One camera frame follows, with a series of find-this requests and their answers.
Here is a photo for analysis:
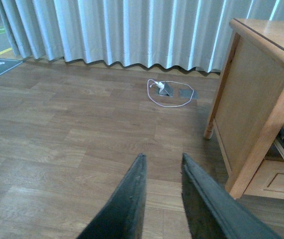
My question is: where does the closed floor outlet cover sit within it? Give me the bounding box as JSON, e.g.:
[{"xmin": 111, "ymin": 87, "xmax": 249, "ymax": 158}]
[{"xmin": 179, "ymin": 89, "xmax": 198, "ymax": 99}]

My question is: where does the light blue curtain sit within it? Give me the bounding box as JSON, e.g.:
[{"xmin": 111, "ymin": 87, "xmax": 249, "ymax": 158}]
[{"xmin": 0, "ymin": 0, "xmax": 284, "ymax": 72}]

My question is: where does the white charger cable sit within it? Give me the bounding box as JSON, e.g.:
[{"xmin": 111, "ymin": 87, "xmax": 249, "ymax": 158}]
[{"xmin": 147, "ymin": 79, "xmax": 195, "ymax": 108}]

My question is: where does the open floor outlet box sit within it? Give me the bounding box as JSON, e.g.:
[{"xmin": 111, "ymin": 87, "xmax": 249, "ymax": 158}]
[{"xmin": 155, "ymin": 82, "xmax": 174, "ymax": 97}]

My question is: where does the white charger plug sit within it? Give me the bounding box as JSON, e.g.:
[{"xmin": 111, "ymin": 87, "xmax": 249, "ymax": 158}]
[{"xmin": 149, "ymin": 81, "xmax": 165, "ymax": 91}]

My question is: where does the wooden nightstand cabinet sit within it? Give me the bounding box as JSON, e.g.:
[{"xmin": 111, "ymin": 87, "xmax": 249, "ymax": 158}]
[{"xmin": 204, "ymin": 18, "xmax": 284, "ymax": 199}]

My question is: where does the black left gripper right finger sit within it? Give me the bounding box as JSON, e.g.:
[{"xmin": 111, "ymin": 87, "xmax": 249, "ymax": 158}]
[{"xmin": 181, "ymin": 153, "xmax": 280, "ymax": 239}]

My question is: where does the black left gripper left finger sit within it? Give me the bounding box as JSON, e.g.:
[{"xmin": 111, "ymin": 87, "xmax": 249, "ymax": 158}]
[{"xmin": 78, "ymin": 153, "xmax": 147, "ymax": 239}]

